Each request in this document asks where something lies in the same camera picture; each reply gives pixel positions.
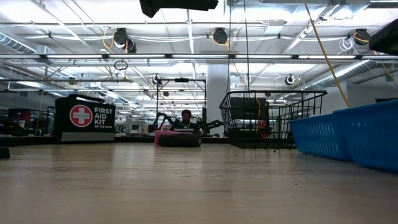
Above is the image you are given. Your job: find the dark computer monitor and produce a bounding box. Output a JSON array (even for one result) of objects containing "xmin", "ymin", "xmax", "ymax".
[{"xmin": 7, "ymin": 108, "xmax": 32, "ymax": 122}]

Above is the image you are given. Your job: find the black first aid kit bag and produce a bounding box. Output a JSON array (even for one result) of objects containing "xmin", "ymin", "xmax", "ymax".
[{"xmin": 53, "ymin": 93, "xmax": 116, "ymax": 143}]

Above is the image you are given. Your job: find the blue plastic basket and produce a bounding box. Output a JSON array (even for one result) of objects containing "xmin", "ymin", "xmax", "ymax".
[
  {"xmin": 332, "ymin": 99, "xmax": 398, "ymax": 174},
  {"xmin": 289, "ymin": 112, "xmax": 354, "ymax": 162}
]

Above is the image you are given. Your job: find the black background rig frame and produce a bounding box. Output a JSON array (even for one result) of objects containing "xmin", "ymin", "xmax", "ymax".
[{"xmin": 155, "ymin": 78, "xmax": 208, "ymax": 133}]

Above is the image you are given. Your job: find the black hanging cable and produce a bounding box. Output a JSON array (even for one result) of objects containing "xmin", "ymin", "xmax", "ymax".
[{"xmin": 244, "ymin": 0, "xmax": 251, "ymax": 94}]

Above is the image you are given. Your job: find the black wire basket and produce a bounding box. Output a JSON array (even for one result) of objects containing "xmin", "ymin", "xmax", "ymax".
[{"xmin": 219, "ymin": 90, "xmax": 328, "ymax": 149}]

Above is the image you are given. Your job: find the black perforated computer case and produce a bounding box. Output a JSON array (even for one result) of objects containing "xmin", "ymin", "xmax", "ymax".
[{"xmin": 229, "ymin": 96, "xmax": 269, "ymax": 121}]

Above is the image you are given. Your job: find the pink bandage roll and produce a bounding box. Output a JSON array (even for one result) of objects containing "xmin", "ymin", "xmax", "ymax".
[{"xmin": 154, "ymin": 129, "xmax": 195, "ymax": 146}]

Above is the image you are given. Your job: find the person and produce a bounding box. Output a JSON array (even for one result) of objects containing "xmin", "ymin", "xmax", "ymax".
[{"xmin": 169, "ymin": 109, "xmax": 200, "ymax": 134}]

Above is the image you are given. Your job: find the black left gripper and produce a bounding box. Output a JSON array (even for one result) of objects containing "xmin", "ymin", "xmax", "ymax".
[{"xmin": 139, "ymin": 0, "xmax": 220, "ymax": 19}]

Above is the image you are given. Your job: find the white building column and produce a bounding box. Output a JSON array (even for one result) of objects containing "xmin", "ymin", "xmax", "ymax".
[{"xmin": 206, "ymin": 63, "xmax": 231, "ymax": 138}]

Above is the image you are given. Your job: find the black bandage roll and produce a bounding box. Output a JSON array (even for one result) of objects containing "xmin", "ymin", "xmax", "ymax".
[{"xmin": 158, "ymin": 133, "xmax": 202, "ymax": 148}]

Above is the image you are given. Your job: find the long ceiling light bar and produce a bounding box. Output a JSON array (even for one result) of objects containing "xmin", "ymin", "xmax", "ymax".
[{"xmin": 0, "ymin": 54, "xmax": 398, "ymax": 60}]

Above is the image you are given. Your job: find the yellow hanging cable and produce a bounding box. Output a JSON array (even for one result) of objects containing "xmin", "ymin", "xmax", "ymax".
[{"xmin": 303, "ymin": 0, "xmax": 351, "ymax": 108}]

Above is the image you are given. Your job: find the black metal table frame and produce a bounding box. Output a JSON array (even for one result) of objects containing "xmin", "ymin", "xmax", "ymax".
[{"xmin": 0, "ymin": 135, "xmax": 233, "ymax": 147}]

